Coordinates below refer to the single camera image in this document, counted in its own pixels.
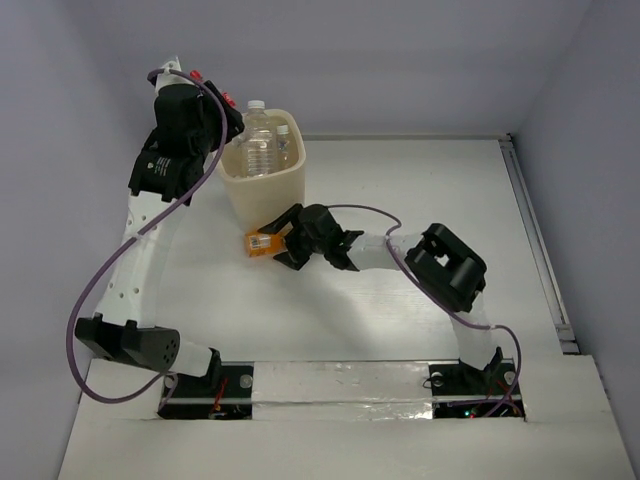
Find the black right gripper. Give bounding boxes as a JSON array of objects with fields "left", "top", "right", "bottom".
[{"left": 261, "top": 201, "right": 329, "bottom": 268}]

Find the orange juice bottle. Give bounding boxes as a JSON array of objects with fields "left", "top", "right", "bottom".
[{"left": 244, "top": 231, "right": 286, "bottom": 257}]

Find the large clear square bottle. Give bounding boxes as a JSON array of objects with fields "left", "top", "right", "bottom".
[{"left": 241, "top": 100, "right": 278, "bottom": 178}]

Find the slim clear white-cap bottle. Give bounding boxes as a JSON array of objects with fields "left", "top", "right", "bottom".
[{"left": 276, "top": 124, "right": 291, "bottom": 170}]

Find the red cap clear bottle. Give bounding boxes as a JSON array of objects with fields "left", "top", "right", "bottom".
[{"left": 222, "top": 91, "right": 245, "bottom": 147}]

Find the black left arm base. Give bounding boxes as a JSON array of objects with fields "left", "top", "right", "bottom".
[{"left": 158, "top": 362, "right": 254, "bottom": 420}]

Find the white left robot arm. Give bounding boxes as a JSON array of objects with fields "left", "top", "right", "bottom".
[{"left": 67, "top": 78, "right": 244, "bottom": 395}]

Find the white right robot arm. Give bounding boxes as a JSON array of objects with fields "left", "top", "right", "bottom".
[{"left": 257, "top": 203, "right": 503, "bottom": 392}]

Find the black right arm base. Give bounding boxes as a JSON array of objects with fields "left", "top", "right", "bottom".
[{"left": 422, "top": 347, "right": 525, "bottom": 419}]

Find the cream plastic bin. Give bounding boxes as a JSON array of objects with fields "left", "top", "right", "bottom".
[{"left": 216, "top": 109, "right": 306, "bottom": 232}]

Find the silver tape strip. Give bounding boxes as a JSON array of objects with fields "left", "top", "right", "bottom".
[{"left": 251, "top": 361, "right": 433, "bottom": 421}]

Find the aluminium side rail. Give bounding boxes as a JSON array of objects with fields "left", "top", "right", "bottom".
[{"left": 498, "top": 135, "right": 582, "bottom": 355}]

